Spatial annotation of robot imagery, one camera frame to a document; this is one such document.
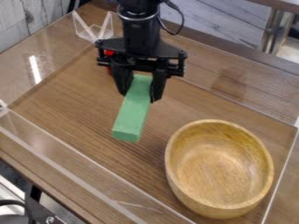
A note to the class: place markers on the green stick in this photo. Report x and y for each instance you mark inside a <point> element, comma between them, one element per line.
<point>130,117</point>

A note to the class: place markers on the metal table leg background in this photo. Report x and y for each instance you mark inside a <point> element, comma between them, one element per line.
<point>276,30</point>

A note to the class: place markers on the red plush strawberry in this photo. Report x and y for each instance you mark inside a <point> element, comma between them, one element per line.
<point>108,55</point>

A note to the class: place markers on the clear acrylic tray wall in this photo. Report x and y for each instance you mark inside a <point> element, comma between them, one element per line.
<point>86,188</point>

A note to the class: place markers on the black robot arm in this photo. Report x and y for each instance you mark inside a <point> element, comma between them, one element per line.
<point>137,9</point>

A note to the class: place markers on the brown wooden bowl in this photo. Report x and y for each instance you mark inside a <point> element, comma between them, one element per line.
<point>218,168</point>

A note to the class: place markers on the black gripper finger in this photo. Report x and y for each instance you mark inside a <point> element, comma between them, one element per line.
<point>157,85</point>
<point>122,77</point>

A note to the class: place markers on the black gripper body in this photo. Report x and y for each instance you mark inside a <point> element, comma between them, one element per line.
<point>141,49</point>

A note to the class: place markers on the clear acrylic corner bracket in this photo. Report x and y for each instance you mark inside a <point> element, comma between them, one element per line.
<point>93,32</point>

